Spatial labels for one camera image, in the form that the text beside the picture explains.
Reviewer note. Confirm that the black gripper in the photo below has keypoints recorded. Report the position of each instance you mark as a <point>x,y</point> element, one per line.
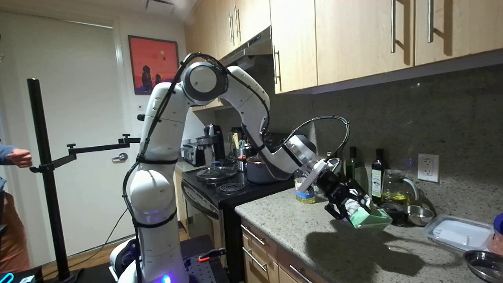
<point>331,186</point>

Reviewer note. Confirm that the green juice box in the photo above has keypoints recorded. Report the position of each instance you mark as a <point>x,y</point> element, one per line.
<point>373,217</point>

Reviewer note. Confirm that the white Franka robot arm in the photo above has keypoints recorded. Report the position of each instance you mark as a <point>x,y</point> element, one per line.
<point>158,131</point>

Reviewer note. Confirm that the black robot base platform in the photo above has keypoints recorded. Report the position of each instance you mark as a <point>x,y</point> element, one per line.
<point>206,272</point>

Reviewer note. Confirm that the bare human hand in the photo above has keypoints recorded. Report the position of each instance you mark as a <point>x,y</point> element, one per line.
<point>23,157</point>

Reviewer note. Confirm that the green wine bottle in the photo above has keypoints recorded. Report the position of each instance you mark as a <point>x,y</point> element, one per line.
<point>356,167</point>

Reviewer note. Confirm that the dark olive oil bottle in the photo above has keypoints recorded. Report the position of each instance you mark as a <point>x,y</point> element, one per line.
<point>378,178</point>

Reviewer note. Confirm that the small black bowl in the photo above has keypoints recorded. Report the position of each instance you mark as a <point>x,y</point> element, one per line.
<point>398,214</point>

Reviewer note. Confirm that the glass pitcher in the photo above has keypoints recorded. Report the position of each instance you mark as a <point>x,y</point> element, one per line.
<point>401,189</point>

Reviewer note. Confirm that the small metal bowl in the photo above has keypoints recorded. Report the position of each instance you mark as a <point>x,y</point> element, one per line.
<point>422,214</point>

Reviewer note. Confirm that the grey cooking pot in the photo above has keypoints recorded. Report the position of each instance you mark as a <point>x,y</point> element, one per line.
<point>257,173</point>

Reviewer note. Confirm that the wooden lower cabinets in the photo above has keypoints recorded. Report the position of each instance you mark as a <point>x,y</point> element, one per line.
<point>261,256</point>

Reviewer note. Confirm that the wooden cabinets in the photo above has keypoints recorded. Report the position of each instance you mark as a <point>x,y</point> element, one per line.
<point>356,36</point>
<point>261,256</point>

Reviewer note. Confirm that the black kitchen stove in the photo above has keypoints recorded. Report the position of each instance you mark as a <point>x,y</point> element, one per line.
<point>230,236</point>

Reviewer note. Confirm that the utensil crock wooden spoons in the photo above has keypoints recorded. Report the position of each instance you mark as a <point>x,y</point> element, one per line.
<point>238,143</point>

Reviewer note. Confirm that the glass pot lid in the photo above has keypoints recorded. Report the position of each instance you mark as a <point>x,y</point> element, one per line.
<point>216,173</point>

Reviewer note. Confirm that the black coffee maker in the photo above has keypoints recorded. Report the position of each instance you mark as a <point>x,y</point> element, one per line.
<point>214,142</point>

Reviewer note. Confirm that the large metal bowl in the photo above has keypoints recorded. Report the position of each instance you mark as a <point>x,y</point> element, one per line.
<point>485,264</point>

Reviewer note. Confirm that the clear bottle blue cap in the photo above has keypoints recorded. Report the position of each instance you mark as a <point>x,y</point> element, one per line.
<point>497,225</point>

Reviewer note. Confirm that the silver toaster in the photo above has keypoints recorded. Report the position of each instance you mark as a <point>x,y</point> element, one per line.
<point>197,153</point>

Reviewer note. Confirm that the wooden upper cabinets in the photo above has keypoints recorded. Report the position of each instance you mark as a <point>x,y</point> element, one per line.
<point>356,36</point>

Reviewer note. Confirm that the steel range hood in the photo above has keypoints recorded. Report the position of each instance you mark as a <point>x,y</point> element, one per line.
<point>252,49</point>

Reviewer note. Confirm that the ceiling vent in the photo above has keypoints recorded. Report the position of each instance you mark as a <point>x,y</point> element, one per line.
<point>159,5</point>

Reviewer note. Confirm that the white door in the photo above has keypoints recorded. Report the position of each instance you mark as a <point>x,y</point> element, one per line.
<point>89,79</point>

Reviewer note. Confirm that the person in brown shirt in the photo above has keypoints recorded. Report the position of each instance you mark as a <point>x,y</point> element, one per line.
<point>13,236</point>

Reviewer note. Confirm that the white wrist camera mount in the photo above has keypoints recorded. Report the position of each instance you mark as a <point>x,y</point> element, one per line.
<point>313,175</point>

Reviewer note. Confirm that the white wall outlet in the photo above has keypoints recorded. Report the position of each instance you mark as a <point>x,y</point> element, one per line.
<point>428,167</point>

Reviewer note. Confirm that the black stereo camera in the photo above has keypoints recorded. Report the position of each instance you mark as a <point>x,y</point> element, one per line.
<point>142,116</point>

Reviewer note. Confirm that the red wall picture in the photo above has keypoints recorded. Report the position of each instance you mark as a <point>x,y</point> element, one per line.
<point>153,64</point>

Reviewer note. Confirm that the black camera stand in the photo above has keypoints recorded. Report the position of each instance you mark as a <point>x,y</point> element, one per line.
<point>48,157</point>

